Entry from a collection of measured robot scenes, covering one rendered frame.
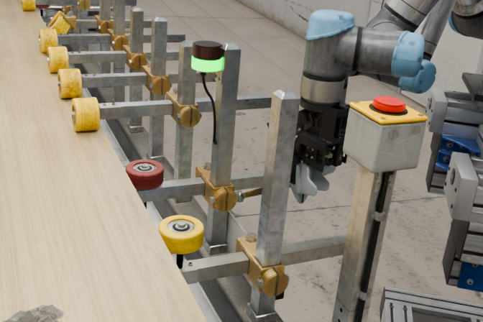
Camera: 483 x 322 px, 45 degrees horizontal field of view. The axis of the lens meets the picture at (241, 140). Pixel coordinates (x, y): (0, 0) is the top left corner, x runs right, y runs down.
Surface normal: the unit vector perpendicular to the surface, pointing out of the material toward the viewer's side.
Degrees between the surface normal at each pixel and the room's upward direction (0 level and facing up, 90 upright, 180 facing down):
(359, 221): 90
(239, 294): 0
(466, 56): 90
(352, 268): 90
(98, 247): 0
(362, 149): 90
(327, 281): 0
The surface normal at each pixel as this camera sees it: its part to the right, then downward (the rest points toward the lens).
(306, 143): -0.72, 0.21
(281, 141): 0.40, 0.38
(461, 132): -0.20, 0.36
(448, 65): -0.95, 0.05
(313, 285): 0.08, -0.92
